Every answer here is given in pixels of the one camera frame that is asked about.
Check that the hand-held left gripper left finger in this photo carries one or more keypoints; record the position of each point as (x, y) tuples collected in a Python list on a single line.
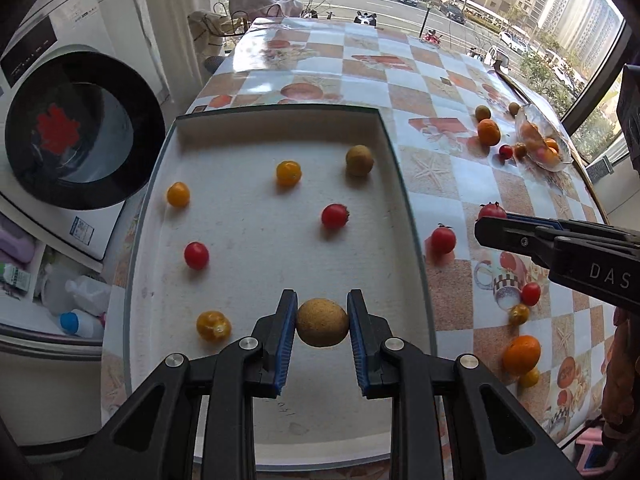
[(286, 340)]

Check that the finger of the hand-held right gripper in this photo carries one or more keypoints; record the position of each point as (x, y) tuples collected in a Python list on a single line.
[(510, 237), (540, 221)]

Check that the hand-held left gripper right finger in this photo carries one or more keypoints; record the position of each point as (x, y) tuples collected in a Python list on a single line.
[(359, 345)]

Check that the red cherry tomato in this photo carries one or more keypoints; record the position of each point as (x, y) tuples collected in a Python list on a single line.
[(334, 216), (531, 293), (442, 239), (492, 208), (505, 151), (196, 255)]

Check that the brown kiwi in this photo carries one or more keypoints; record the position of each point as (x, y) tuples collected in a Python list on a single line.
[(359, 160), (322, 329), (482, 111)]

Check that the white tray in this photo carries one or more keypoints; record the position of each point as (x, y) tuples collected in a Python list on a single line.
[(260, 270)]

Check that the person's right forearm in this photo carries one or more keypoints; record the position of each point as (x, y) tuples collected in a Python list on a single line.
[(622, 385)]

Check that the pink-orange round fruit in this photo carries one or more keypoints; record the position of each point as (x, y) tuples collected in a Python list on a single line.
[(547, 159)]

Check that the yellow cherry tomato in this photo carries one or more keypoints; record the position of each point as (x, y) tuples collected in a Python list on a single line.
[(529, 377), (519, 314), (178, 194), (213, 325), (288, 173)]

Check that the large orange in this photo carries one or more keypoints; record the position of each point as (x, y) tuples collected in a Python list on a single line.
[(551, 145)]

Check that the clear glass bowl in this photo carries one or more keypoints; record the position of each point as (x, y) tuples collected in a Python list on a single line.
[(530, 120)]

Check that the green kiwi upper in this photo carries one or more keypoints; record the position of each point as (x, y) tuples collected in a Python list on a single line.
[(513, 108)]

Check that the checkered printed tablecloth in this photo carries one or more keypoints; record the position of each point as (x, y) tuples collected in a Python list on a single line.
[(440, 90)]

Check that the pink plastic stool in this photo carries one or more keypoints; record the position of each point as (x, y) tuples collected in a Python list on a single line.
[(592, 440)]

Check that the white car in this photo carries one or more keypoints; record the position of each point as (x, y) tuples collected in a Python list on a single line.
[(495, 55)]

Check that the white plastic jug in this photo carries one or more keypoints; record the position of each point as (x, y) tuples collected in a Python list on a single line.
[(90, 292)]

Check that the white bottle blue cap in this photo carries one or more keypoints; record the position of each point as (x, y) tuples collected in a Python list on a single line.
[(80, 322)]

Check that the red scooter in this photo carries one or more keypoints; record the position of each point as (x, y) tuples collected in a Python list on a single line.
[(431, 37)]

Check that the translucent plastic bottle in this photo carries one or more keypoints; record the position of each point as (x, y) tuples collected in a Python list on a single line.
[(57, 285)]

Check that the street lamp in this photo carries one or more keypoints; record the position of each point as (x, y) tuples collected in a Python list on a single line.
[(426, 12)]

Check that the white shelf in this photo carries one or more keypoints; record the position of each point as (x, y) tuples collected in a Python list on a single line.
[(30, 330)]

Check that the green and white box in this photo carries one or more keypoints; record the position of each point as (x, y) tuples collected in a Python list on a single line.
[(15, 277)]

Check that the pink bottle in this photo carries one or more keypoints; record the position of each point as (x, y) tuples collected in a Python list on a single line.
[(15, 245)]

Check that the white washing machine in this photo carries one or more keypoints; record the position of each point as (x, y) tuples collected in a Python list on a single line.
[(75, 120)]

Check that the beige curtain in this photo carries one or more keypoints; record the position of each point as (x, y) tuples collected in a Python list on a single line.
[(175, 25)]

